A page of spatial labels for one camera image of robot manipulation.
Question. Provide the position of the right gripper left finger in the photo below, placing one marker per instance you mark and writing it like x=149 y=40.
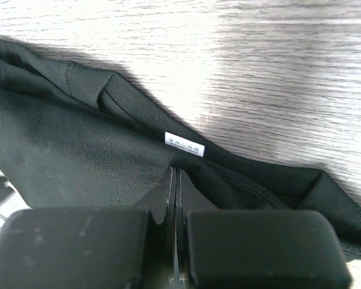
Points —
x=127 y=246

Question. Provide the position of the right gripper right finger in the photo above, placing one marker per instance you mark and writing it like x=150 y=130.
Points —
x=219 y=248

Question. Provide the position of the black t shirt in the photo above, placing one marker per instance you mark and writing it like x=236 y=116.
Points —
x=72 y=136

